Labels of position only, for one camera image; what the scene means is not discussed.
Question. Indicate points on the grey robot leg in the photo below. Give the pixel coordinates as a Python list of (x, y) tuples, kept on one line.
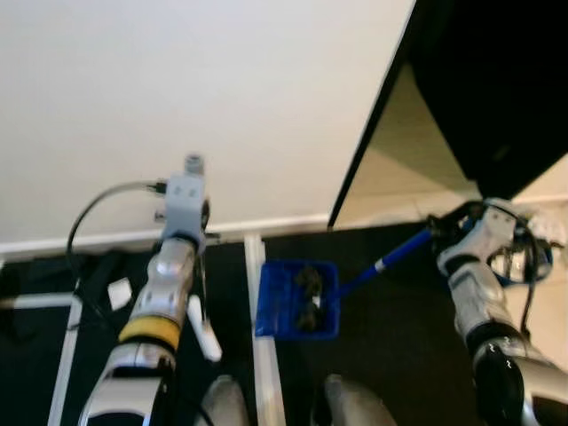
[(224, 404), (355, 404)]

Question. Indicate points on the white baseboard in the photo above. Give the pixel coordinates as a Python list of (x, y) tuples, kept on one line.
[(266, 224)]

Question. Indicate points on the black door frame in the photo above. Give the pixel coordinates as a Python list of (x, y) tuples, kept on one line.
[(373, 115)]

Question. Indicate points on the wide white tape strip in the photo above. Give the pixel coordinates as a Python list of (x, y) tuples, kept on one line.
[(266, 373)]

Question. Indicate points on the thin rod with white grip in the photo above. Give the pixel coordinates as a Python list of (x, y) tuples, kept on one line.
[(207, 333)]

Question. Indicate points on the large white paper scrap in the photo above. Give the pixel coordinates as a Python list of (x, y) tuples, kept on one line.
[(120, 293)]

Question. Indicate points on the black floor mat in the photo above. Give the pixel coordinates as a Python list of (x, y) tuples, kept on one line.
[(399, 337)]

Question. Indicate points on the black door panel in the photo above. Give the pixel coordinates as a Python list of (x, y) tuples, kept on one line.
[(497, 89)]

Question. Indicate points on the grey right robot leg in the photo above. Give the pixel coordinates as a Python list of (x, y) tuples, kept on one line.
[(355, 404)]

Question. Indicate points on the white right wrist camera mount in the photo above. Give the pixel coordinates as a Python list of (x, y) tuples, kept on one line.
[(484, 232)]

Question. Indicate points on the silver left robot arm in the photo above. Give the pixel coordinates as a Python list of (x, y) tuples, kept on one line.
[(164, 284)]

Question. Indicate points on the dark debris pile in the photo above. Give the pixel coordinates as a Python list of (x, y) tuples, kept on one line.
[(308, 297)]

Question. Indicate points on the white crumpled bin liner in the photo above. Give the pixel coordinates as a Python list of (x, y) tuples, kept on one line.
[(543, 226)]

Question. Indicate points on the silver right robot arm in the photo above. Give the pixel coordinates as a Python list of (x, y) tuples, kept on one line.
[(475, 293)]

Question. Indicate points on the narrow white tape strip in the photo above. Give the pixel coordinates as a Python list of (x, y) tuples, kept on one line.
[(62, 382)]

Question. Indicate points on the grey left robot leg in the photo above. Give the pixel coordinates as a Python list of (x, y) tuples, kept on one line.
[(224, 404)]

